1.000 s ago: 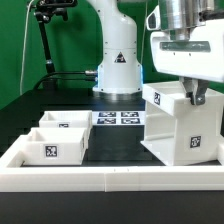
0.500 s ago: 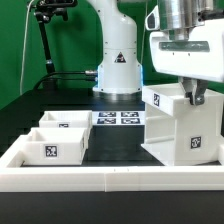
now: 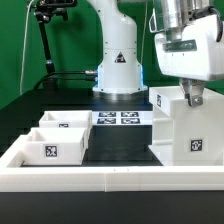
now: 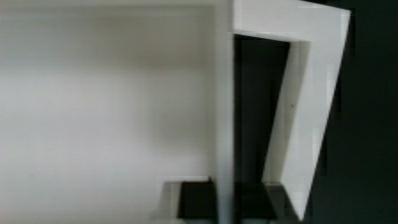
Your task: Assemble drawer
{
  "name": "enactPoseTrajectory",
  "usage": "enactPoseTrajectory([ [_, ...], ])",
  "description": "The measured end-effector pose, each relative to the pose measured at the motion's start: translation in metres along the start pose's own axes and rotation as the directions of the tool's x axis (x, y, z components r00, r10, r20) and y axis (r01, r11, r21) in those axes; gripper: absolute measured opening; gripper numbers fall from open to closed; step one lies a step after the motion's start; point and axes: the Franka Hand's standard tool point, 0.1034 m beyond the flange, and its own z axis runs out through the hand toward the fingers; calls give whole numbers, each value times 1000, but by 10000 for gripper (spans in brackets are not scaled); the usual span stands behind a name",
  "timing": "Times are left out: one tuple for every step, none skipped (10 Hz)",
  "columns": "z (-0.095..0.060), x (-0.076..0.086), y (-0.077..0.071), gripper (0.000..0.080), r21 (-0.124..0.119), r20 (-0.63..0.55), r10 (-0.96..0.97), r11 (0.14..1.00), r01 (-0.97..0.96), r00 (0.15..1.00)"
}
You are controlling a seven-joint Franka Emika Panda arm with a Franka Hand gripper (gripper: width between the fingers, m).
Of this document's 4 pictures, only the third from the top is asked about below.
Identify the white marker tag sheet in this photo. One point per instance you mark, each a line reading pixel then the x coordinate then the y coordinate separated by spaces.
pixel 121 118

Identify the white front drawer box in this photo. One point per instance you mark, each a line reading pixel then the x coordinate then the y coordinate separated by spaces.
pixel 55 146

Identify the white drawer box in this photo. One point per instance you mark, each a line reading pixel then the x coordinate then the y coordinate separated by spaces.
pixel 55 146
pixel 67 119

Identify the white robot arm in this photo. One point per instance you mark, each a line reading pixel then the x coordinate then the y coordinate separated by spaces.
pixel 120 75

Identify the white rear drawer box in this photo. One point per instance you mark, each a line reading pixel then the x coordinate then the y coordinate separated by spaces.
pixel 67 119

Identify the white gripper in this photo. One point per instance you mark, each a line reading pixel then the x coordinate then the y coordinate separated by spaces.
pixel 196 56

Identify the white drawer cabinet frame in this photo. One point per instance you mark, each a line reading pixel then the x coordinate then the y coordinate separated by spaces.
pixel 183 135

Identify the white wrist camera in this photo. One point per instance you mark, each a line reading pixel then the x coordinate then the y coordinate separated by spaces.
pixel 155 22

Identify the white U-shaped boundary fence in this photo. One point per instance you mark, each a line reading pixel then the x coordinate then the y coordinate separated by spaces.
pixel 16 178

